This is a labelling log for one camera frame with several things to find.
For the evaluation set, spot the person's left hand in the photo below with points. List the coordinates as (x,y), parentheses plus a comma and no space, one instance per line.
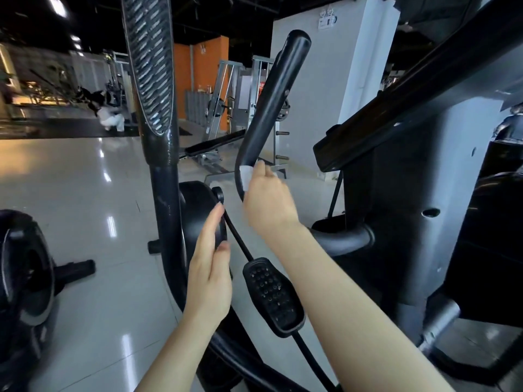
(208,281)

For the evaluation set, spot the person's right hand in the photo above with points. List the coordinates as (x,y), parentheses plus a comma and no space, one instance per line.
(270,204)

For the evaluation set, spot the white wet wipe sheet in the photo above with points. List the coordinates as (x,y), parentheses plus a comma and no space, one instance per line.
(245,177)

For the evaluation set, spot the black elliptical machine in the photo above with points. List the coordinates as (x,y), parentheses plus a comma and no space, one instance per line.
(408,175)
(29,281)

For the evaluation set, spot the person's right forearm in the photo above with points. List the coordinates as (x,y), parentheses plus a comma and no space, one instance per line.
(351,322)

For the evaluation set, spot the person's left forearm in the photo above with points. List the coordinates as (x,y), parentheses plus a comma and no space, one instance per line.
(180,359)

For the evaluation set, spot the weight bench rack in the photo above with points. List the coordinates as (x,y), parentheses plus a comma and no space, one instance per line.
(229,102)

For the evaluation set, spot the white gym machine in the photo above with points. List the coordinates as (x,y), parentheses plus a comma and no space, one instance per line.
(114,77)

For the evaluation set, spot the small ceiling spot light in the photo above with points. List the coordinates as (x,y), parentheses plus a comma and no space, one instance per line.
(57,6)

